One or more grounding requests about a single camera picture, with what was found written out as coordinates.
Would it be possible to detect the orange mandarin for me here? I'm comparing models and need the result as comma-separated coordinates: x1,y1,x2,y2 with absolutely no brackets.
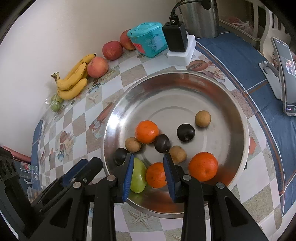
145,162,167,188
188,152,218,182
135,120,159,144

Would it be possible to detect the green mango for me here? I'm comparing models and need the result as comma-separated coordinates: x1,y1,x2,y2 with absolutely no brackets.
130,158,147,193

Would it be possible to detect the bag of green fruits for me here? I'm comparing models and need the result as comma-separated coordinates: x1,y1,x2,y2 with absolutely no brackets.
45,93,64,113

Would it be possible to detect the clear plastic clip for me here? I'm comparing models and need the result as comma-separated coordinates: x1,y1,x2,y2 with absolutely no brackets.
20,162,39,185

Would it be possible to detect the large steel bowl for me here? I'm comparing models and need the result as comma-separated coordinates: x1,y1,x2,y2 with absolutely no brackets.
103,70,250,219

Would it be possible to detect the bottom yellow banana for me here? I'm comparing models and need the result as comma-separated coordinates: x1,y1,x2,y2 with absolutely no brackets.
57,78,88,100

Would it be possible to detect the yellow banana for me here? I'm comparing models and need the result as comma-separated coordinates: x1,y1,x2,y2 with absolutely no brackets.
57,78,88,100
64,53,96,80
51,62,87,90

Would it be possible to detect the middle yellow banana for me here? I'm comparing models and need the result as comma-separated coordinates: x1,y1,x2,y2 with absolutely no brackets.
51,62,87,90

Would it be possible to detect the white phone stand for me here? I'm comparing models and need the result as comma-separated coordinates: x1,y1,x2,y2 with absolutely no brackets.
258,61,282,100

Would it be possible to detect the left pale red apple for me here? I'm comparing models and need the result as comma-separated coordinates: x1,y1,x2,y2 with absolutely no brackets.
87,57,109,78

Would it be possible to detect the top yellow banana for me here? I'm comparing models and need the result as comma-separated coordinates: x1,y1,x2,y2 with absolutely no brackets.
64,53,96,80

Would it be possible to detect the smartphone on stand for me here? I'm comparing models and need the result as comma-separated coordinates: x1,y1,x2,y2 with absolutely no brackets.
271,37,295,116

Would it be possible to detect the middle red apple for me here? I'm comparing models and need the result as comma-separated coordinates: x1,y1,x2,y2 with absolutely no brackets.
102,41,123,61

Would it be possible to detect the right red apple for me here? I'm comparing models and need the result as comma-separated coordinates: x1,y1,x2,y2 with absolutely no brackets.
120,30,135,51

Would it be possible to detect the black power adapter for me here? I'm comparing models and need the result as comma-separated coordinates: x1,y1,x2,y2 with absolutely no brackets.
162,15,188,52

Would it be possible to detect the white plastic chair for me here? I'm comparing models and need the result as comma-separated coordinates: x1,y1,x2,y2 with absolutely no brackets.
250,1,292,58

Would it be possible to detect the teal plastic container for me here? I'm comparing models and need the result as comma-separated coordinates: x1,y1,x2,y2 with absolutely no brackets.
127,22,168,58

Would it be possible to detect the steel thermos kettle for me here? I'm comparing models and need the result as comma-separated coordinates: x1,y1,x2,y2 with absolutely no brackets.
179,0,219,38

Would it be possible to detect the black power cable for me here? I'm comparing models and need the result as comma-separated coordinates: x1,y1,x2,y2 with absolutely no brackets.
169,0,212,23

